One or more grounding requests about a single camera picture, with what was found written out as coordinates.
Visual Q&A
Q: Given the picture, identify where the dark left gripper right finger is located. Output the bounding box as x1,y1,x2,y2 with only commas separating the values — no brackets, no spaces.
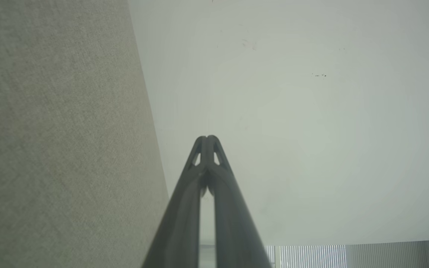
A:
207,135,273,268

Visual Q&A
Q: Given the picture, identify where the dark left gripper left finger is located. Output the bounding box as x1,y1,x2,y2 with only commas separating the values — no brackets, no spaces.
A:
142,135,209,268

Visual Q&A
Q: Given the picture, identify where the white ribbed panel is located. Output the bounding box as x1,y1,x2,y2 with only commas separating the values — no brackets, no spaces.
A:
265,239,429,268

